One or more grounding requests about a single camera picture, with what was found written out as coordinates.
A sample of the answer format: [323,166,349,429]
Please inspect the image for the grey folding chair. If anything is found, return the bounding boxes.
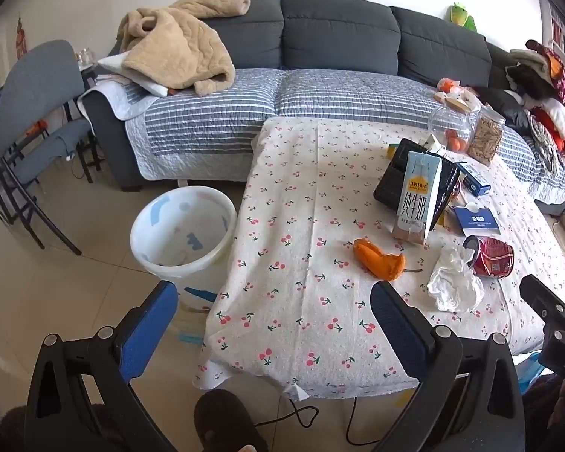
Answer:
[0,40,97,257]

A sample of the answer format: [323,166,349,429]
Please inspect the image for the glass jar with oranges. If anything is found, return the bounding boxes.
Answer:
[426,104,481,154]

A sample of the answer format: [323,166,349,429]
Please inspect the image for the green plush toy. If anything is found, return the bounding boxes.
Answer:
[449,2,478,33]

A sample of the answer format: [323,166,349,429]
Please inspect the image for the white tissue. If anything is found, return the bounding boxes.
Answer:
[426,246,486,312]

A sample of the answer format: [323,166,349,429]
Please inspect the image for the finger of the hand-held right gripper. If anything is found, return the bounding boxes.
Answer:
[519,274,565,325]

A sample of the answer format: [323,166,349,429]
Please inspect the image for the beige fleece blanket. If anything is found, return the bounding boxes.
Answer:
[118,0,251,97]

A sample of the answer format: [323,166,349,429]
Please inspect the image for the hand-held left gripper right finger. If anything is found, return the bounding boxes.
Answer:
[370,281,540,452]

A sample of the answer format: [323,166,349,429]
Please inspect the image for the black cable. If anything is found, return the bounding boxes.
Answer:
[257,396,382,448]

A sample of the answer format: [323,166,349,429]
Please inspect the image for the pile of clothes and toys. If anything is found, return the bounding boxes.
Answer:
[505,39,565,161]

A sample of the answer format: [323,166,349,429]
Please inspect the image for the dark fuzzy slipper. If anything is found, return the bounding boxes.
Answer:
[194,390,269,452]

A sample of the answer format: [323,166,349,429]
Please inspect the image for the orange peel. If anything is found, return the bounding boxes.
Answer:
[353,238,406,281]

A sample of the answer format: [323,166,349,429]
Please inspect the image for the person's dark fuzzy pants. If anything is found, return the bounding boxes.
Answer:
[522,372,565,452]

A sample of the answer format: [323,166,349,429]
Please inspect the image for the clear jar of seeds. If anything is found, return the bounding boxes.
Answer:
[467,105,506,166]

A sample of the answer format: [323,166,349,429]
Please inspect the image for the red drink can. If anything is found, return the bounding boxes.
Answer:
[462,235,515,278]

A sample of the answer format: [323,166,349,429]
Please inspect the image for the dark grey sofa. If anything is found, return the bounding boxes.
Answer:
[82,0,565,217]

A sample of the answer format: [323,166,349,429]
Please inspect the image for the blue plastic stool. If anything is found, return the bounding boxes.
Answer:
[518,365,544,396]

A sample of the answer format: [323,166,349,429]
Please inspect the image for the tall milk carton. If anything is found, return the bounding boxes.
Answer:
[392,151,442,246]

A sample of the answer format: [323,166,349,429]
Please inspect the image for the cherry print tablecloth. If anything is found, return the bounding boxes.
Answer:
[193,117,565,399]

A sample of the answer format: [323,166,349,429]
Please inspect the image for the white pillow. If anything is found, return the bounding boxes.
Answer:
[96,52,170,97]

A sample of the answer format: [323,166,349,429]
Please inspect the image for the black side table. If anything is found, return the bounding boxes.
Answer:
[63,49,102,184]

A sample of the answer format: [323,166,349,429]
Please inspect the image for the blue box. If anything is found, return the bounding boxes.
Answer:
[454,162,491,196]

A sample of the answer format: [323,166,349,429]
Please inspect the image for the white plastic trash bin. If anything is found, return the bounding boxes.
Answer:
[130,186,237,340]

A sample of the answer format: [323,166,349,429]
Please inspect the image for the orange and white plush toy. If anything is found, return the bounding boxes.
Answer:
[434,78,481,114]

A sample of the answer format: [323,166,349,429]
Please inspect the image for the blue and white card packet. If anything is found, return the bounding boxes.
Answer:
[453,203,501,236]

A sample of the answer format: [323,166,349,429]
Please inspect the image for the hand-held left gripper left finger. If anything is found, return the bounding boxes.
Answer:
[24,281,180,452]

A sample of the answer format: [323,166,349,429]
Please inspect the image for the red wall ornament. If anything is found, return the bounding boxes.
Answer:
[15,16,29,55]

